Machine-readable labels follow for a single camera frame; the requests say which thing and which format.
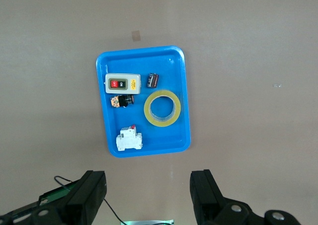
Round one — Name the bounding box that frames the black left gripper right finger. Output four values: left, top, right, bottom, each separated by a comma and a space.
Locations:
189, 169, 264, 225

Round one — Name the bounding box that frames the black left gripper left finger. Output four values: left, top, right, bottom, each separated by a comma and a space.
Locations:
31, 170, 108, 225

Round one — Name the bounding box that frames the yellow tape roll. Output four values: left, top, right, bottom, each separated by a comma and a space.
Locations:
143, 88, 181, 128

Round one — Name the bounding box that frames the green circuit board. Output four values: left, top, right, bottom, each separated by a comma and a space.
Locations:
39, 181, 77, 202

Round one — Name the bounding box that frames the white plastic connector block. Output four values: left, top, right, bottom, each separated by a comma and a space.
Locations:
115, 124, 144, 152

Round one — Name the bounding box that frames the blue plastic tray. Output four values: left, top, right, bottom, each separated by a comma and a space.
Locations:
95, 45, 192, 158

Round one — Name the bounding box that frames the orange black push button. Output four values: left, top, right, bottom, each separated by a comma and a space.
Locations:
110, 94, 135, 109

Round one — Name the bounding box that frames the dark cylindrical capacitor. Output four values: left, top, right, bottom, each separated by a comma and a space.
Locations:
147, 73, 159, 88

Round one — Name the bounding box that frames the thin black wire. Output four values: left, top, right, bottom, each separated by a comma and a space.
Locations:
37, 175, 126, 223

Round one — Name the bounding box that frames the grey on-off switch box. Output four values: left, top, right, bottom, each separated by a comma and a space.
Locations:
104, 73, 142, 94

